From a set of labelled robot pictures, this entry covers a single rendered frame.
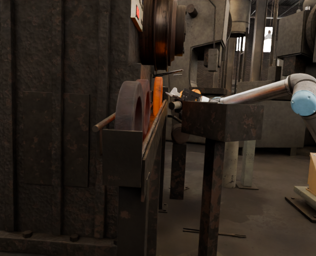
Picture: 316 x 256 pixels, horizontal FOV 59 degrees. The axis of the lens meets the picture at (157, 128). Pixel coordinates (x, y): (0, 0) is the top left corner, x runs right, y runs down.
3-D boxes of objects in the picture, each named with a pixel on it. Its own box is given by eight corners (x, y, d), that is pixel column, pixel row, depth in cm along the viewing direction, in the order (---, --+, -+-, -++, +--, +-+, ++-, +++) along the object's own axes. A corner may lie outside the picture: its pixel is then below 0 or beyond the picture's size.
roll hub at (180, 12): (174, 52, 150) (177, -3, 147) (174, 58, 178) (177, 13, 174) (184, 52, 150) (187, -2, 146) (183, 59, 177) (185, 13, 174)
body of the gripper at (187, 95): (183, 87, 171) (201, 94, 171) (178, 100, 173) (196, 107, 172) (183, 87, 164) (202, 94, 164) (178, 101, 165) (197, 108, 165)
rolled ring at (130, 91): (144, 80, 67) (131, 80, 68) (133, 83, 49) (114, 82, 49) (142, 153, 71) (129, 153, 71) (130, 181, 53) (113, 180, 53)
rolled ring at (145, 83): (151, 78, 86) (140, 78, 86) (144, 81, 67) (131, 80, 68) (149, 137, 89) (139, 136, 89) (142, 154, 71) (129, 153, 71)
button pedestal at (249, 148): (239, 189, 228) (246, 114, 220) (233, 181, 251) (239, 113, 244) (259, 191, 227) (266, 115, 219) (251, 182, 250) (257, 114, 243)
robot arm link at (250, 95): (316, 62, 143) (208, 96, 190) (314, 76, 135) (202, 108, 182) (323, 80, 148) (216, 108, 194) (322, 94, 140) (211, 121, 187)
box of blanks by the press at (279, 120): (234, 156, 361) (239, 96, 351) (210, 144, 441) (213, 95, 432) (303, 156, 381) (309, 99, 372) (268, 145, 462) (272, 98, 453)
